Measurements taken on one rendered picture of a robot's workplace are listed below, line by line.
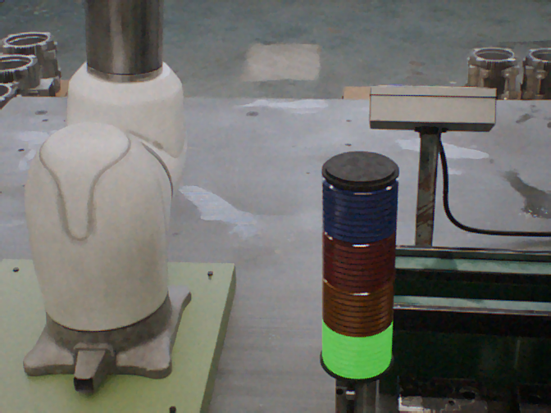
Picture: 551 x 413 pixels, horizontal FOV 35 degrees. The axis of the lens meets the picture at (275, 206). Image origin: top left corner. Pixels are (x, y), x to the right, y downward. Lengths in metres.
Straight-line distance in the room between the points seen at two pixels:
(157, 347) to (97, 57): 0.37
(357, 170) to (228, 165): 0.99
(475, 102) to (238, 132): 0.69
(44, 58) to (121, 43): 2.19
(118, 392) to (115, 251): 0.17
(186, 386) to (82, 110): 0.38
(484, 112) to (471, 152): 0.50
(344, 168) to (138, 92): 0.52
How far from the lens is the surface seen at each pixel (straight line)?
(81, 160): 1.00
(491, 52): 3.77
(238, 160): 1.68
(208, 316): 1.18
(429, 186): 1.29
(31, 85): 3.11
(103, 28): 1.15
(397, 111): 1.22
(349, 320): 0.73
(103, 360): 1.08
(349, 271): 0.70
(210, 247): 1.40
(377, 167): 0.68
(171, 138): 1.18
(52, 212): 1.02
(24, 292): 1.29
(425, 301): 1.06
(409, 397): 1.01
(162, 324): 1.12
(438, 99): 1.23
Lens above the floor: 1.52
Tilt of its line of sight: 28 degrees down
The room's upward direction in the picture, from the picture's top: 2 degrees counter-clockwise
